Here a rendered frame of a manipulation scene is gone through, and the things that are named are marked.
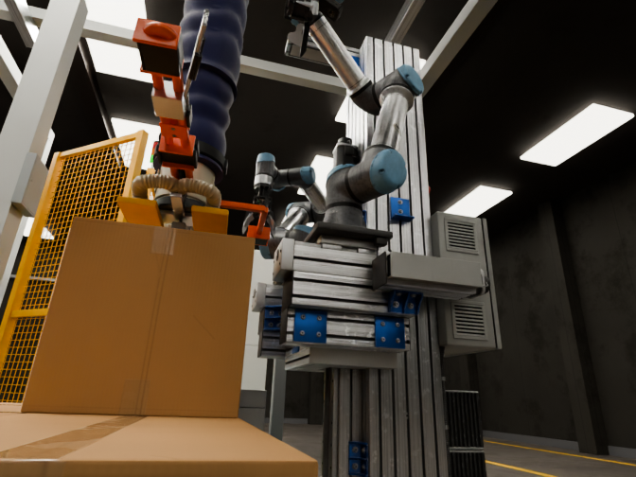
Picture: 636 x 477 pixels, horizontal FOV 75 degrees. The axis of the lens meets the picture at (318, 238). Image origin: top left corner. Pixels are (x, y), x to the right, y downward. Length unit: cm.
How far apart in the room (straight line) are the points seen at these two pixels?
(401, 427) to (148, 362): 77
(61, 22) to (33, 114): 69
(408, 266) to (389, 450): 56
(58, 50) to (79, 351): 242
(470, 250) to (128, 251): 110
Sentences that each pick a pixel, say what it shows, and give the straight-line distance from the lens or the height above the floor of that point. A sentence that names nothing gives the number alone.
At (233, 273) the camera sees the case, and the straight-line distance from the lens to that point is 97.
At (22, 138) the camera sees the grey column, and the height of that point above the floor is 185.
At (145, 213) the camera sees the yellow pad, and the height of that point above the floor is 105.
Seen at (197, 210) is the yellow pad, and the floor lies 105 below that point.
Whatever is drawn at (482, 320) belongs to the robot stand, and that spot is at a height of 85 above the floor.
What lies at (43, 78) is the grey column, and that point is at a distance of 304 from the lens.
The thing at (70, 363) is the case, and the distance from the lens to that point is 98.
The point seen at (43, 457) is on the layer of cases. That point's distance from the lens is 36.
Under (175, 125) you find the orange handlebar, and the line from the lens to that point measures 105.
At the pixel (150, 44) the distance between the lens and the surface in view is 85.
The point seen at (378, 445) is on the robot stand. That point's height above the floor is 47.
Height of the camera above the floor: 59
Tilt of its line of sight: 21 degrees up
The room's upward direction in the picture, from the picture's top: 2 degrees clockwise
